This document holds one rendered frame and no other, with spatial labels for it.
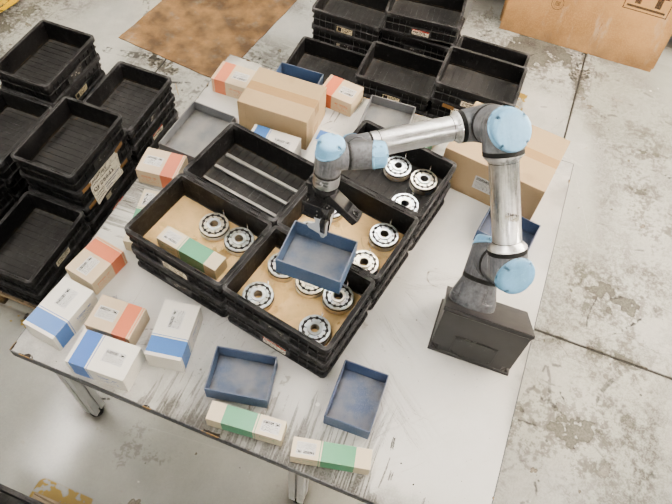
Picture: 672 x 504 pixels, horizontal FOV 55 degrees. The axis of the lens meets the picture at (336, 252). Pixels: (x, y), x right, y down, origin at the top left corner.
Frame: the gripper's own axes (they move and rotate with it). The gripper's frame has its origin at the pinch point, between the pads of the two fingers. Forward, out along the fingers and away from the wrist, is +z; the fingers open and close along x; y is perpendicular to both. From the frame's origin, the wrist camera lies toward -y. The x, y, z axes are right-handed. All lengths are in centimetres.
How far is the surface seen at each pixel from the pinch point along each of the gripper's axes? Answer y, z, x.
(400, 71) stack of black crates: 22, 54, -170
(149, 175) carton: 80, 33, -25
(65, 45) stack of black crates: 178, 51, -99
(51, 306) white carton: 77, 37, 38
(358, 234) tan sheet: -3.8, 25.8, -27.1
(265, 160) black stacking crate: 41, 24, -44
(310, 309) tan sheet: -0.5, 29.9, 7.1
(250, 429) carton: 1, 42, 47
